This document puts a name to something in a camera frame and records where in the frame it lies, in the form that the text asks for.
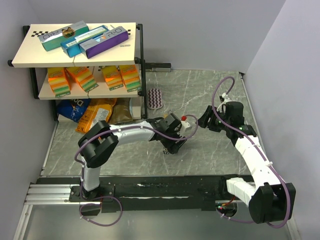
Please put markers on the aluminium rail frame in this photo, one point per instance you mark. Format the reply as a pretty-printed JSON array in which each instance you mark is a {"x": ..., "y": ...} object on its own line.
[{"x": 49, "y": 215}]

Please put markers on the black frame shelf rack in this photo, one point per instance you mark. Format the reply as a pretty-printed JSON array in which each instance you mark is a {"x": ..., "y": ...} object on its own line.
[{"x": 32, "y": 55}]

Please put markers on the black bracket at back wall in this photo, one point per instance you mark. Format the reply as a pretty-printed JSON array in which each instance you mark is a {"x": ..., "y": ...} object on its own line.
[{"x": 158, "y": 67}]

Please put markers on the purple wavy scrub pad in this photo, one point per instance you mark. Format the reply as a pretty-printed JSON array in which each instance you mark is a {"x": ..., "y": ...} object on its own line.
[{"x": 154, "y": 99}]

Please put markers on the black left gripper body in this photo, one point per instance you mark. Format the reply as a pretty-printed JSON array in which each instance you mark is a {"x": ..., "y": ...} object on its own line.
[{"x": 171, "y": 145}]

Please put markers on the purple grey R+O box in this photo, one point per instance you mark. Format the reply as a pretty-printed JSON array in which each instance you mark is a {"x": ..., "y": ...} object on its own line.
[{"x": 106, "y": 41}]

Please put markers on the teal grey R+O box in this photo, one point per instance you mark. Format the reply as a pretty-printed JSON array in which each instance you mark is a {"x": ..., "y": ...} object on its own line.
[{"x": 53, "y": 39}]

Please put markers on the blue carton box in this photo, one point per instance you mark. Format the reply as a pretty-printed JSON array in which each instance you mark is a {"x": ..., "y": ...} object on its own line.
[{"x": 72, "y": 46}]

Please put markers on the orange green sponge pack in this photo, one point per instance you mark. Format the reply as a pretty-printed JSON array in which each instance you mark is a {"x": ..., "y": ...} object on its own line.
[
  {"x": 112, "y": 77},
  {"x": 130, "y": 77},
  {"x": 58, "y": 81},
  {"x": 83, "y": 77}
]

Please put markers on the small key bunch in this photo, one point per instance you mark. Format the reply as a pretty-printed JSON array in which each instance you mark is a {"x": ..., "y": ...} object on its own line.
[{"x": 166, "y": 151}]

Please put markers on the orange snack bag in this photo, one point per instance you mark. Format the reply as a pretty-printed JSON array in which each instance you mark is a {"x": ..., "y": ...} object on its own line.
[{"x": 99, "y": 109}]

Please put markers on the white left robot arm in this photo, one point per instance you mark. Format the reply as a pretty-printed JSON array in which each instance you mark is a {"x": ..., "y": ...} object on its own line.
[{"x": 98, "y": 144}]

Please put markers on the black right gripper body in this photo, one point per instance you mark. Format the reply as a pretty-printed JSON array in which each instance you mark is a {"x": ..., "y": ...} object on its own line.
[{"x": 215, "y": 124}]

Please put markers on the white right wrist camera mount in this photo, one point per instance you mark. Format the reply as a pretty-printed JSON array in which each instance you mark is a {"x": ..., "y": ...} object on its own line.
[{"x": 224, "y": 99}]

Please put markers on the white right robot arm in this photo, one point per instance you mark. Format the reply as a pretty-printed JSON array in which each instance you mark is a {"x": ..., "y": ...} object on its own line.
[{"x": 270, "y": 198}]

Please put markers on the blue Doritos bag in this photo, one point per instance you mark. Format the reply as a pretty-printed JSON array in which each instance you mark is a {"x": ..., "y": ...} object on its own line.
[{"x": 73, "y": 109}]

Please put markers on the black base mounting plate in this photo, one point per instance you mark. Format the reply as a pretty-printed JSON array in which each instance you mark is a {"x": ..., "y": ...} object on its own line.
[{"x": 150, "y": 193}]

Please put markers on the brown snack bag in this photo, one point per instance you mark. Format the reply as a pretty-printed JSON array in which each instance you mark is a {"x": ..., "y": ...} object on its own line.
[{"x": 121, "y": 112}]

